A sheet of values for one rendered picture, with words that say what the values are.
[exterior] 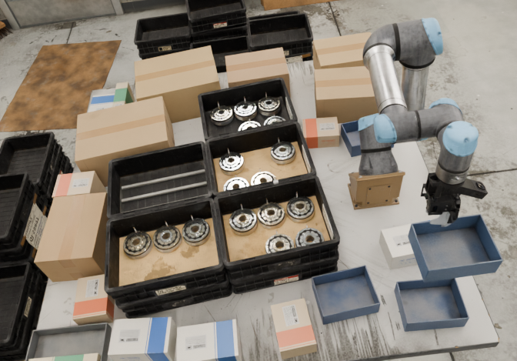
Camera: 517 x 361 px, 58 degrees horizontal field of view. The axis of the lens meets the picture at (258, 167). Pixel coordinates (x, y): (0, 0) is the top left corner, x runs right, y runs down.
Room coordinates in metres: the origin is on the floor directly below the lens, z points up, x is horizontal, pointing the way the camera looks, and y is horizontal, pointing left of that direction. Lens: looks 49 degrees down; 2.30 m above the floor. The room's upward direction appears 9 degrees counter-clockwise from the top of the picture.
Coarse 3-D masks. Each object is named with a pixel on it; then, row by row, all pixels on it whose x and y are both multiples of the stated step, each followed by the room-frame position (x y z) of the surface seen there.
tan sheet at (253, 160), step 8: (296, 144) 1.36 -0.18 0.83; (248, 152) 1.35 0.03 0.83; (256, 152) 1.35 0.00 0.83; (264, 152) 1.34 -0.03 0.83; (296, 152) 1.31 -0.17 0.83; (216, 160) 1.34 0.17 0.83; (248, 160) 1.31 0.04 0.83; (256, 160) 1.30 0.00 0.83; (264, 160) 1.30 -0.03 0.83; (272, 160) 1.29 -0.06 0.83; (296, 160) 1.27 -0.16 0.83; (216, 168) 1.30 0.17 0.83; (248, 168) 1.27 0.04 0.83; (256, 168) 1.26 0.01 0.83; (264, 168) 1.25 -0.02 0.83; (272, 168) 1.25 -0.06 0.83; (280, 168) 1.24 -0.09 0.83; (288, 168) 1.23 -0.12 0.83; (296, 168) 1.23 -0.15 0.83; (304, 168) 1.22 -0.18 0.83; (216, 176) 1.25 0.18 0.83; (224, 176) 1.24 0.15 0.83; (232, 176) 1.24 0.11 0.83; (240, 176) 1.23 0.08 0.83; (248, 176) 1.22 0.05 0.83; (280, 176) 1.19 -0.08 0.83; (288, 176) 1.19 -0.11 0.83; (224, 184) 1.20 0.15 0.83
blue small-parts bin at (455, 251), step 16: (416, 224) 0.69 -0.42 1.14; (432, 224) 0.69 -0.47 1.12; (464, 224) 0.69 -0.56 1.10; (480, 224) 0.67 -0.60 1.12; (416, 240) 0.64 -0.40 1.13; (432, 240) 0.67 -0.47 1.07; (448, 240) 0.66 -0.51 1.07; (464, 240) 0.65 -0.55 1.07; (480, 240) 0.64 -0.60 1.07; (416, 256) 0.62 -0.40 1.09; (432, 256) 0.62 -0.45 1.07; (448, 256) 0.61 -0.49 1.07; (464, 256) 0.60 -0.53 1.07; (480, 256) 0.59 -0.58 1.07; (496, 256) 0.56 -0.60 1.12; (432, 272) 0.55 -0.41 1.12; (448, 272) 0.55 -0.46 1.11; (464, 272) 0.54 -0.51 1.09; (480, 272) 0.54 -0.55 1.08
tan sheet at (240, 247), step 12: (228, 216) 1.04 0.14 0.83; (288, 216) 1.00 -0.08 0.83; (228, 228) 0.99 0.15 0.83; (264, 228) 0.96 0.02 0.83; (288, 228) 0.95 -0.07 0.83; (300, 228) 0.94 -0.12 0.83; (324, 228) 0.92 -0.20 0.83; (228, 240) 0.93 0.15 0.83; (240, 240) 0.93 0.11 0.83; (252, 240) 0.92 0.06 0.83; (264, 240) 0.91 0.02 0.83; (228, 252) 0.88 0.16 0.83; (240, 252) 0.88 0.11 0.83; (252, 252) 0.87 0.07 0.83; (264, 252) 0.86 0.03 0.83
